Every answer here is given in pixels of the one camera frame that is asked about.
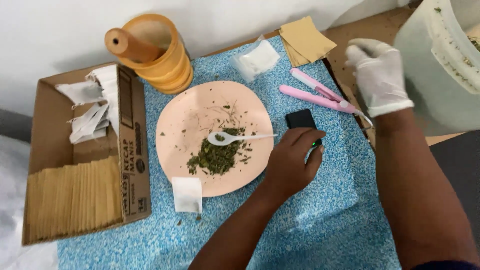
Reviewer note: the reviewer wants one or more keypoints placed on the person's right hand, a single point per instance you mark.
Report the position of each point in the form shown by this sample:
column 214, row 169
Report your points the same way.
column 380, row 80

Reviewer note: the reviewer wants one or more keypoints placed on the person's left hand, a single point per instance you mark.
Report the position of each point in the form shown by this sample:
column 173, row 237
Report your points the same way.
column 287, row 172

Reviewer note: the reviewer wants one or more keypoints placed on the person's right fingers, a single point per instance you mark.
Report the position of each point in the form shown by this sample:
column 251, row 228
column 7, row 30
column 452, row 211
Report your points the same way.
column 359, row 50

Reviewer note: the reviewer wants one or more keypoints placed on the small black electronic device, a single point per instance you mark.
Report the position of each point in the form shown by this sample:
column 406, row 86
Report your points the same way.
column 298, row 119

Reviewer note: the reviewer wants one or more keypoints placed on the stack of loose brown envelopes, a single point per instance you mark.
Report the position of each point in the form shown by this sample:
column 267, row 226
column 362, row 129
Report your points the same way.
column 305, row 39

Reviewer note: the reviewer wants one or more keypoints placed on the pink heat sealer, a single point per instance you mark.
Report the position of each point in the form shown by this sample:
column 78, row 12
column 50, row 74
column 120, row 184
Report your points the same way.
column 315, row 96

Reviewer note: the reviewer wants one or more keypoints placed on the translucent white plastic container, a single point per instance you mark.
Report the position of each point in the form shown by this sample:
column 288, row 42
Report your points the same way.
column 435, row 75

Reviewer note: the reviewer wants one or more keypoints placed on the clear bag of white filters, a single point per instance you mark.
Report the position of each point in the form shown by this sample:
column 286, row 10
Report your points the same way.
column 255, row 60

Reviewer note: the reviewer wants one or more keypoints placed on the white plastic spoon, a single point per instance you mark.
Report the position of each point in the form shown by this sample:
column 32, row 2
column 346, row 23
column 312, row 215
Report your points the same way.
column 240, row 138

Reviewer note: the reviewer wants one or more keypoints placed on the blue speckled mat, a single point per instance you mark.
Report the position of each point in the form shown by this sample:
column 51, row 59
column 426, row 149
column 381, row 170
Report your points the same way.
column 322, row 225

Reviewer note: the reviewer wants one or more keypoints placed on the pile of dried green herbs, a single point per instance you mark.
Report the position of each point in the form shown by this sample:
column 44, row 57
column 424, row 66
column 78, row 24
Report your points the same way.
column 215, row 159

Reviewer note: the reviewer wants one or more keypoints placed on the yellow wooden mortar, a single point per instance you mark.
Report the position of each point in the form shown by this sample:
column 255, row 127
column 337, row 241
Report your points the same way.
column 170, row 67

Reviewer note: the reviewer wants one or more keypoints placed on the pink round plate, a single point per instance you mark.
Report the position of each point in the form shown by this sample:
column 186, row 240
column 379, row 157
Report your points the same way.
column 180, row 150

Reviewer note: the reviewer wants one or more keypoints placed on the filled white tea bag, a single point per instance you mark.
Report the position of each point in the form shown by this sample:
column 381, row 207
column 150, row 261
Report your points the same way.
column 186, row 195

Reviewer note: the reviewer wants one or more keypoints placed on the brown wooden pestle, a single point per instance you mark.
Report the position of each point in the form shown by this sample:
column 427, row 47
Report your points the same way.
column 129, row 45

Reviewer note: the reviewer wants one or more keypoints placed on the dark purple sleeve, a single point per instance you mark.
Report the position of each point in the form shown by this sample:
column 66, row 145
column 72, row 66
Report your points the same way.
column 448, row 265

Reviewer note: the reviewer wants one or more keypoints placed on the pile of white filter bags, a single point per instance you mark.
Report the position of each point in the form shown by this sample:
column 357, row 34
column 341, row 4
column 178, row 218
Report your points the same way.
column 95, row 101

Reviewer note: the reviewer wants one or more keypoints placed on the brown cardboard box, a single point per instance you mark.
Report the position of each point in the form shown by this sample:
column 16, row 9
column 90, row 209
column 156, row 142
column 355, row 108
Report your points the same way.
column 52, row 138

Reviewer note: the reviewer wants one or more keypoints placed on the row of brown paper envelopes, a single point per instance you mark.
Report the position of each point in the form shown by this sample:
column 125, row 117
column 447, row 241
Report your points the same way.
column 75, row 198

